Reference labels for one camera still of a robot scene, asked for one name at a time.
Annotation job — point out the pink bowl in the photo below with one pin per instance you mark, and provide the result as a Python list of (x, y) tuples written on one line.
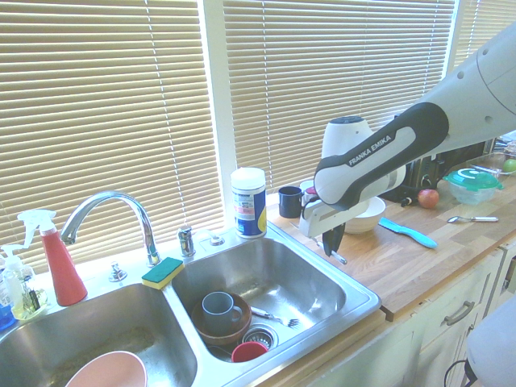
[(109, 370)]

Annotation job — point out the chrome side sprayer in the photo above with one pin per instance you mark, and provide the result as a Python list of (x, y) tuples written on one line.
[(185, 241)]

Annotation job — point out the stainless steel double sink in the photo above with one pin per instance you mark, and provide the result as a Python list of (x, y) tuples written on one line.
[(282, 282)]

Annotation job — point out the silver spoon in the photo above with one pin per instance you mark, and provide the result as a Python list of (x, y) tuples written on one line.
[(471, 219)]

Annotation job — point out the narrow beige window blind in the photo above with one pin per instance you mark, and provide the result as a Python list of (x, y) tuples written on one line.
[(479, 20)]

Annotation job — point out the white ceramic bowl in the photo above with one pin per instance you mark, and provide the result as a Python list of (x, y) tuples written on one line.
[(371, 215)]

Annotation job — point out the silver fork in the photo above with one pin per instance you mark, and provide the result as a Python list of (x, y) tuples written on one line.
[(276, 316)]

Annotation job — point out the clear container green lid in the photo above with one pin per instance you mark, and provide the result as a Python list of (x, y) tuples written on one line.
[(471, 185)]

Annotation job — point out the silver table knife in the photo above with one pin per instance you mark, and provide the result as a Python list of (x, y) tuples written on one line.
[(340, 259)]

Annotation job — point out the green yellow sponge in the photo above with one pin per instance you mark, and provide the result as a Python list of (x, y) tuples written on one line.
[(163, 272)]

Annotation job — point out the medium beige window blind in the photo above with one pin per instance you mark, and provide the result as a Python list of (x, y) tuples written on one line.
[(302, 72)]

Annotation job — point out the yellow liquid soap dispenser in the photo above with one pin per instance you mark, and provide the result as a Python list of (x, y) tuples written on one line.
[(26, 296)]

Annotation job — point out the red apple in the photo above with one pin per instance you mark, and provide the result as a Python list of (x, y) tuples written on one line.
[(428, 198)]

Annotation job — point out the clear glass dish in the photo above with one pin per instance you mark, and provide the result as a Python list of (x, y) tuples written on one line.
[(489, 161)]

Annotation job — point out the black toaster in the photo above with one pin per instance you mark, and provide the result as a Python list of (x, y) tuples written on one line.
[(423, 173)]

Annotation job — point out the black mug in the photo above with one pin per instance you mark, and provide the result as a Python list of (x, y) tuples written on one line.
[(289, 201)]

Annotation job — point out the green apple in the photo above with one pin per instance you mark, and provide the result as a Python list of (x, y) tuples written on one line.
[(510, 165)]

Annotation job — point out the cream kitchen cabinet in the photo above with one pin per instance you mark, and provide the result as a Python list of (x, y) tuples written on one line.
[(443, 322)]

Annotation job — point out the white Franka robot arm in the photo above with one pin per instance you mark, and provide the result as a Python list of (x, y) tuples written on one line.
[(383, 157)]

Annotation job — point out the turquoise plastic knife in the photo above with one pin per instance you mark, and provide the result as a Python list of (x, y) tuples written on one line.
[(407, 231)]

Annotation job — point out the chrome curved faucet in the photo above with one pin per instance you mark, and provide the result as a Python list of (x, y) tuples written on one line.
[(121, 209)]

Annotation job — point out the black microwave oven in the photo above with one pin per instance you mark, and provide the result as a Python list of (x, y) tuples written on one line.
[(467, 152)]

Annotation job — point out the red plastic cup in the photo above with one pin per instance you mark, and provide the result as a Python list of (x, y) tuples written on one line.
[(246, 351)]

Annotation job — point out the white mug with red inside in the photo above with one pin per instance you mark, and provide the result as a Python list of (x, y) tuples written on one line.
[(308, 191)]

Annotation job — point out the grey mug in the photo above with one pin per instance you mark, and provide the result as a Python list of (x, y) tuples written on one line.
[(219, 312)]

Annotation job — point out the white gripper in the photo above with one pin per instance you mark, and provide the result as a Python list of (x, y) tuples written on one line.
[(326, 219)]

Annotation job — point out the wide beige window blind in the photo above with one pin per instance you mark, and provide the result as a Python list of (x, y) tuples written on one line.
[(101, 101)]

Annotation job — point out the chrome sink hole cap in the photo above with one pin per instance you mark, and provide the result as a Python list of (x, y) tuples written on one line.
[(217, 241)]

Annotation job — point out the chrome faucet knob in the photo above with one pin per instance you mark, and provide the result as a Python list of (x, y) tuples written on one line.
[(117, 272)]

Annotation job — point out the blue liquid soap bottle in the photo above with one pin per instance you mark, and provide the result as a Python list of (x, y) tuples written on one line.
[(5, 298)]

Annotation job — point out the metal drain strainer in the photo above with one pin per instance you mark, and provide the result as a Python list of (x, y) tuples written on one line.
[(260, 334)]

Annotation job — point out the brown wooden bowl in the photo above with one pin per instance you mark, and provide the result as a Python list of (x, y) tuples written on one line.
[(242, 328)]

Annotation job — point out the red spray bottle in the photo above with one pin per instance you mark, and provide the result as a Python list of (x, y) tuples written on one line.
[(62, 270)]

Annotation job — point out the white blue wipes canister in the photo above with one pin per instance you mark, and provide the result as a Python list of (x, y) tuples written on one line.
[(248, 203)]

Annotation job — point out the grey blurry rounded object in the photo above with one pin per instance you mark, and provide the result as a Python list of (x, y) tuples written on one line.
[(496, 350)]

